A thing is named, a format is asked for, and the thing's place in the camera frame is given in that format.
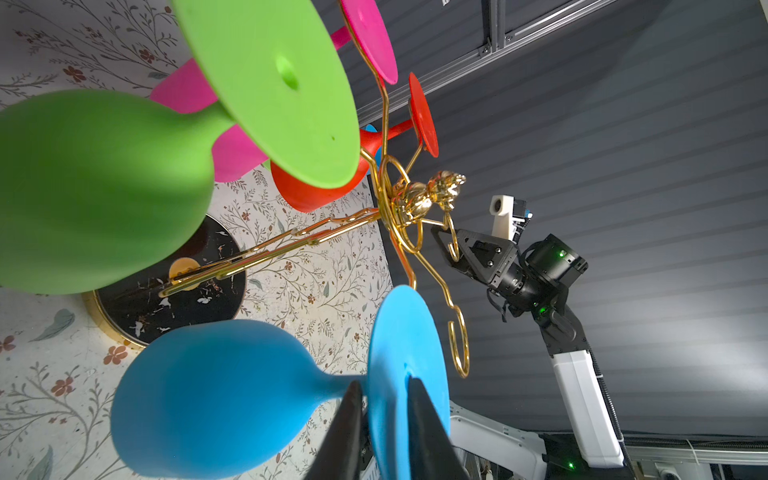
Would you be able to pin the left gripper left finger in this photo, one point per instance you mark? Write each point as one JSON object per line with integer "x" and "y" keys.
{"x": 339, "y": 455}

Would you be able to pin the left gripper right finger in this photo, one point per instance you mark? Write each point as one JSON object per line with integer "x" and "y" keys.
{"x": 431, "y": 455}

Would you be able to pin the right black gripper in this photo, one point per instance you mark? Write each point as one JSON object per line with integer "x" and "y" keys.
{"x": 490, "y": 261}

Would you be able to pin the blue wine glass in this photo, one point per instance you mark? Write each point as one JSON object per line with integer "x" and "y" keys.
{"x": 214, "y": 400}

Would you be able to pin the green wine glass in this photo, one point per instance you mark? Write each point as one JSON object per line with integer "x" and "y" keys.
{"x": 97, "y": 185}

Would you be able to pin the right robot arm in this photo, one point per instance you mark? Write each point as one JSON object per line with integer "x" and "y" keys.
{"x": 537, "y": 281}

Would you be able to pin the red wine glass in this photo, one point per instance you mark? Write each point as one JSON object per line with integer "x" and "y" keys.
{"x": 306, "y": 198}

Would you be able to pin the pink wine glass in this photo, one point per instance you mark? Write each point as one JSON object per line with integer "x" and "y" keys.
{"x": 273, "y": 66}

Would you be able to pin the floral table mat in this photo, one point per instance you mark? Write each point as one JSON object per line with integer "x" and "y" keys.
{"x": 58, "y": 372}

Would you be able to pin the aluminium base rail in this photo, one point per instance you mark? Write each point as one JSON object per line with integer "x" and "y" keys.
{"x": 529, "y": 456}

